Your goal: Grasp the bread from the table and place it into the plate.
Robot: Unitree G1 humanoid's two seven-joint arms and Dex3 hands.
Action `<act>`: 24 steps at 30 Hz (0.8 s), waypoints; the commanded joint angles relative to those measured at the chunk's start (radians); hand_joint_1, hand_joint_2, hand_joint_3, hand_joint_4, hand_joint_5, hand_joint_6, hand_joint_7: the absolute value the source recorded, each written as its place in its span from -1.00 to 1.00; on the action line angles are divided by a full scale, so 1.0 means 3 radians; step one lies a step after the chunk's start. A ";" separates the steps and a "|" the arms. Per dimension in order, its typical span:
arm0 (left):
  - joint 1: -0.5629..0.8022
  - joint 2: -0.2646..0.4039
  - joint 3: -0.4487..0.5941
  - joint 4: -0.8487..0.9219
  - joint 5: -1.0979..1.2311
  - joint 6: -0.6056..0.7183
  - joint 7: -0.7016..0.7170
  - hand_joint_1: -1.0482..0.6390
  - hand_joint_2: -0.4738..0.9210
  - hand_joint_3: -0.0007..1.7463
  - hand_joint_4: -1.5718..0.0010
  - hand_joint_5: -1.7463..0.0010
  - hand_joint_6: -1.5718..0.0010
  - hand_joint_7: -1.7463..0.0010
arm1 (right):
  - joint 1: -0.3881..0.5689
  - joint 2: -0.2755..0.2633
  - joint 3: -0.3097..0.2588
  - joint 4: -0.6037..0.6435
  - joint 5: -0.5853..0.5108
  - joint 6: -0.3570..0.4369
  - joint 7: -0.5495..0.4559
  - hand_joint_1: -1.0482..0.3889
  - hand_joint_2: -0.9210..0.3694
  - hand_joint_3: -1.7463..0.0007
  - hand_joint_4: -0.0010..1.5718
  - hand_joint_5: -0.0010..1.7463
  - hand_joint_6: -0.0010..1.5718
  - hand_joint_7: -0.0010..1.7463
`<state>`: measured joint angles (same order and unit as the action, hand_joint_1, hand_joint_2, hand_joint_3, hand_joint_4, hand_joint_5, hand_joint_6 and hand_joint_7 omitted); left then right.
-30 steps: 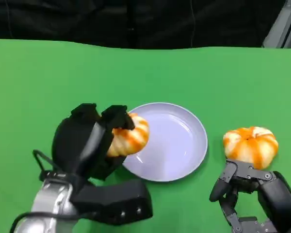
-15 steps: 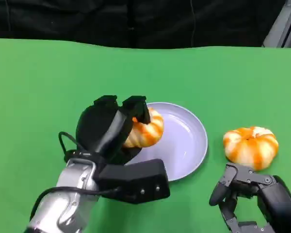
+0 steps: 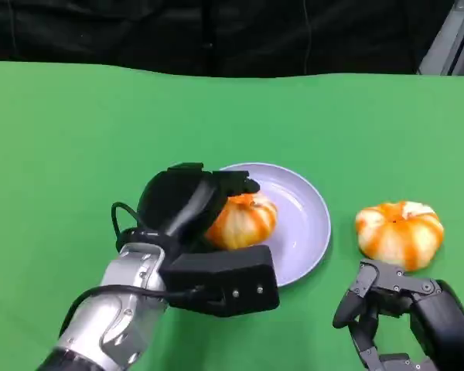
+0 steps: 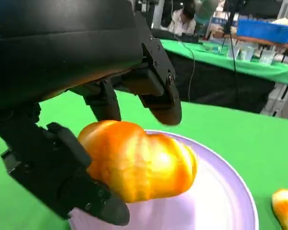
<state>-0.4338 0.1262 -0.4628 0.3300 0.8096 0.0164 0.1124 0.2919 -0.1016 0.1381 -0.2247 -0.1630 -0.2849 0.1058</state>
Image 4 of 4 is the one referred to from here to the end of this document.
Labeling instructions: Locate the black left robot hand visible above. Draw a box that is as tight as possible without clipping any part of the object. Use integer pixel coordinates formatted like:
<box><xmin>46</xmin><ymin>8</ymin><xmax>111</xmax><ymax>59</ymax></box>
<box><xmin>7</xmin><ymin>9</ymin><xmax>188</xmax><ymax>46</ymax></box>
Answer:
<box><xmin>0</xmin><ymin>0</ymin><xmax>182</xmax><ymax>226</ymax></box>

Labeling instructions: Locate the person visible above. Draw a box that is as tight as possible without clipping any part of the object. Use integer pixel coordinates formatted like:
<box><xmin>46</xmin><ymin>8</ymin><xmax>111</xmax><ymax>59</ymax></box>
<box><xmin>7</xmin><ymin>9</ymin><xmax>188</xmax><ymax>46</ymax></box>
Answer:
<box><xmin>168</xmin><ymin>4</ymin><xmax>197</xmax><ymax>36</ymax></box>

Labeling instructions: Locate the black tripod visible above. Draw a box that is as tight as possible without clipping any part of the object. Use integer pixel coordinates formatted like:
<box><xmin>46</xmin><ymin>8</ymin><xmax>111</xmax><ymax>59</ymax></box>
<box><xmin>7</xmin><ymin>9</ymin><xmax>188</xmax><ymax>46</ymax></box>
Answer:
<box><xmin>220</xmin><ymin>0</ymin><xmax>241</xmax><ymax>55</ymax></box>

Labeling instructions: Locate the clear plastic container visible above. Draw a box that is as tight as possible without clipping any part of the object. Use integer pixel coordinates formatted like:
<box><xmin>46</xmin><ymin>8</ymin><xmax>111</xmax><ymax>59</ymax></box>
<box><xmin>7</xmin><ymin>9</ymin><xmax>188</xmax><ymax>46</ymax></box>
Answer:
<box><xmin>239</xmin><ymin>46</ymin><xmax>255</xmax><ymax>61</ymax></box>

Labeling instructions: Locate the green table cloth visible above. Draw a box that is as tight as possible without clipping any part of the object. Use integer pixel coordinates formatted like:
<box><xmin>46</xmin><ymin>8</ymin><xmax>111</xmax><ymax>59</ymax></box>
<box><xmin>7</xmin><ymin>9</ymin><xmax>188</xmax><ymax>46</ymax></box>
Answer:
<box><xmin>0</xmin><ymin>90</ymin><xmax>288</xmax><ymax>230</ymax></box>

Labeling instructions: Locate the green cloth on workshop desk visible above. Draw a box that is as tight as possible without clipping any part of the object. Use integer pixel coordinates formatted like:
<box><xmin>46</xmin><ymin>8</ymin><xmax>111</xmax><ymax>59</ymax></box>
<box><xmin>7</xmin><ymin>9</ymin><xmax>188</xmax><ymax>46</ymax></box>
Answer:
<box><xmin>158</xmin><ymin>38</ymin><xmax>288</xmax><ymax>84</ymax></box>

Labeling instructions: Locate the blue plastic bin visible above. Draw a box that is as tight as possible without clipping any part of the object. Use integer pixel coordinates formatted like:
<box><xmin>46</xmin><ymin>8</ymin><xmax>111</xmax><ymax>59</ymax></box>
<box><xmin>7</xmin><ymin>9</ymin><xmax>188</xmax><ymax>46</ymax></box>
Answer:
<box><xmin>237</xmin><ymin>18</ymin><xmax>288</xmax><ymax>44</ymax></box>

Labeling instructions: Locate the lilac plate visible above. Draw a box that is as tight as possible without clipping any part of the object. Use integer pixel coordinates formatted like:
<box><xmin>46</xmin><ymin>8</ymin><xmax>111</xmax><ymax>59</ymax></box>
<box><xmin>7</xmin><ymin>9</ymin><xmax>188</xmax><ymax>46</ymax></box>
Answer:
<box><xmin>68</xmin><ymin>130</ymin><xmax>259</xmax><ymax>230</ymax></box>

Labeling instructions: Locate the thin white cable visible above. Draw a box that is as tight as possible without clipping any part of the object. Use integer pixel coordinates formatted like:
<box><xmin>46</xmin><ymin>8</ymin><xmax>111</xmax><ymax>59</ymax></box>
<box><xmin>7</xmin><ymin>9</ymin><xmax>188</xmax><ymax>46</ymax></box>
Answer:
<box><xmin>171</xmin><ymin>0</ymin><xmax>196</xmax><ymax>103</ymax></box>

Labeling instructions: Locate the grey desk frame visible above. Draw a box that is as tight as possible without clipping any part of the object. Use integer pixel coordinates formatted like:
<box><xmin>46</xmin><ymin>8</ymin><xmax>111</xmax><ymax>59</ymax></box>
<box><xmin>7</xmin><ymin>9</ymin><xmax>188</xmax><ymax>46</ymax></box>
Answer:
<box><xmin>260</xmin><ymin>81</ymin><xmax>288</xmax><ymax>118</ymax></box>

